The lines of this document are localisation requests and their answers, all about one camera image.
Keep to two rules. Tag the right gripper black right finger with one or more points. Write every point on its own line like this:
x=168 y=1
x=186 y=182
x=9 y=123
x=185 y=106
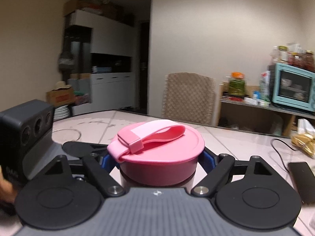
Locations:
x=249 y=194

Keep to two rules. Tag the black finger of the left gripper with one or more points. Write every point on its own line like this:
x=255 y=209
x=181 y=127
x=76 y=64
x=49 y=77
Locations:
x=82 y=149

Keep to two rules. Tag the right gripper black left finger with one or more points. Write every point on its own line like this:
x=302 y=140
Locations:
x=66 y=193

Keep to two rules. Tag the pink bottle cap with strap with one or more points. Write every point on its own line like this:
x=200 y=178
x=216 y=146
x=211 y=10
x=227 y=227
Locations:
x=157 y=153

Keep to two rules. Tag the person's left hand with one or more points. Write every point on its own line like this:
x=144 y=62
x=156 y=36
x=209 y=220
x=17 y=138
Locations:
x=8 y=192

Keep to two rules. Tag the stack of white plates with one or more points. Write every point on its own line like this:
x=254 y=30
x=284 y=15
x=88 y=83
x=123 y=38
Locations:
x=61 y=112

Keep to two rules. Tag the black power bank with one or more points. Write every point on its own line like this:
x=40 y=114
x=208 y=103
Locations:
x=303 y=179

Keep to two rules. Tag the cardboard box with hat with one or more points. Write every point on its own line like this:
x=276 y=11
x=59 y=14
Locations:
x=62 y=94

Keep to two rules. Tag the wooden side shelf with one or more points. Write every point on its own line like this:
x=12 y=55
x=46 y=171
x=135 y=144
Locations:
x=235 y=113

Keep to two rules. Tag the white and black cabinet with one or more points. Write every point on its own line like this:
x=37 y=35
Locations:
x=98 y=60

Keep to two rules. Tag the white flat box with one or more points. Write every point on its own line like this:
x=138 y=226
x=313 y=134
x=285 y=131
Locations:
x=259 y=102

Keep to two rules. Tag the green jar with orange lid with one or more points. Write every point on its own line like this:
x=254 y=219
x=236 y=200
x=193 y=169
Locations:
x=237 y=84

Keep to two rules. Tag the quilted beige chair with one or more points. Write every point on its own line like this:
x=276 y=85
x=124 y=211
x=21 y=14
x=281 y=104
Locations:
x=189 y=97

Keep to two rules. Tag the teal toaster oven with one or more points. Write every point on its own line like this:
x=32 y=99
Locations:
x=291 y=87

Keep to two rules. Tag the red pickle jar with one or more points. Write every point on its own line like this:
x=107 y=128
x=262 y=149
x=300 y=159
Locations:
x=294 y=59
x=309 y=61

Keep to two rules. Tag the glass jar gold lid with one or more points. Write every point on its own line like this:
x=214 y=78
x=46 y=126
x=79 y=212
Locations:
x=280 y=54

